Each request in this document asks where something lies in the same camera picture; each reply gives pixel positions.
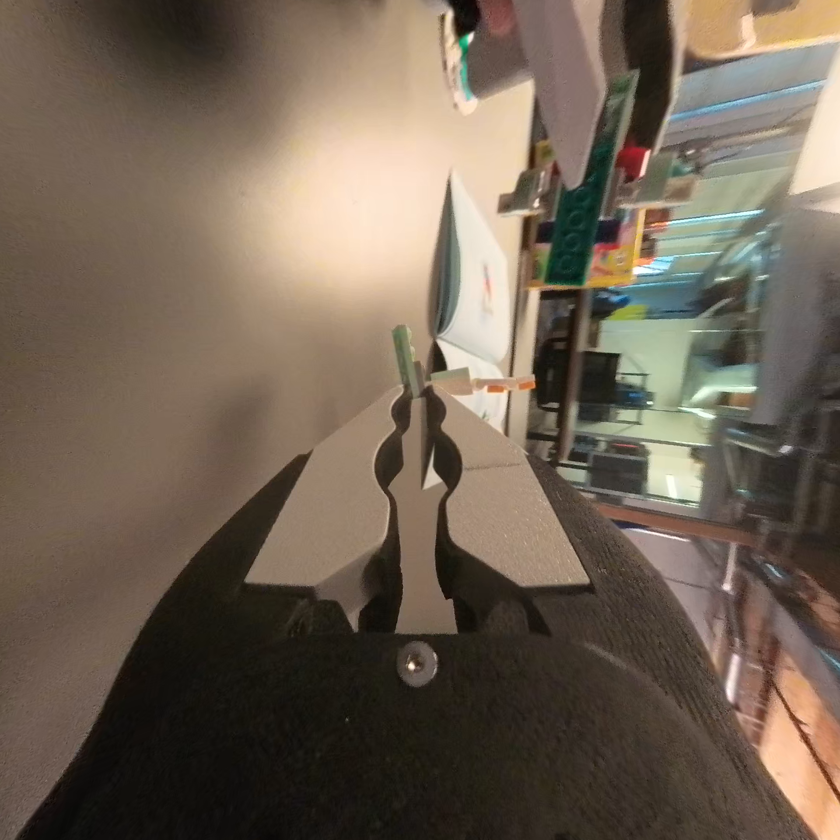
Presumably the multicolour lego model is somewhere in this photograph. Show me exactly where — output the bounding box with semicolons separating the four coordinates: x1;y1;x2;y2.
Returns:
497;69;700;288

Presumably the yellow lego set box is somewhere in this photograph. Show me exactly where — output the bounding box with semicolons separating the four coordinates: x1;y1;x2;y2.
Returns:
525;141;647;290

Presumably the black office chair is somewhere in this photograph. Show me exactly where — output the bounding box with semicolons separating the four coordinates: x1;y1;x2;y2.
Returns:
533;298;581;411

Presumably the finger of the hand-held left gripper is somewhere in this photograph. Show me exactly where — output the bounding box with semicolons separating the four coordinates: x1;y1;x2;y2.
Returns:
512;0;642;186
623;0;689;151

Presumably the round white lego plate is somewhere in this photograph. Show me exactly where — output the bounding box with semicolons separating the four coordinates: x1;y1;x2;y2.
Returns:
441;13;481;116

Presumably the mint grey lego piece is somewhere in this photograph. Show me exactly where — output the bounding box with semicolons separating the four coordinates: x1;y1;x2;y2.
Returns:
392;323;429;401

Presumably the white mint orange lego figure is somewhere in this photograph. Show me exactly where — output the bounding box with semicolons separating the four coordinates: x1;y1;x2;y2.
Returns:
430;367;536;396

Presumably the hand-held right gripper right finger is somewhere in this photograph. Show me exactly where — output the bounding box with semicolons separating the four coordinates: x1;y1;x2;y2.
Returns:
420;386;592;634

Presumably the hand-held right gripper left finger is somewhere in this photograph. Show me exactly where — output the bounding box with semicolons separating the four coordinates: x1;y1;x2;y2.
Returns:
243;386;411;634

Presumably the open instruction booklet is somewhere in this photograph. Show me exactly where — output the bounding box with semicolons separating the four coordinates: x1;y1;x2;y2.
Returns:
430;167;513;421

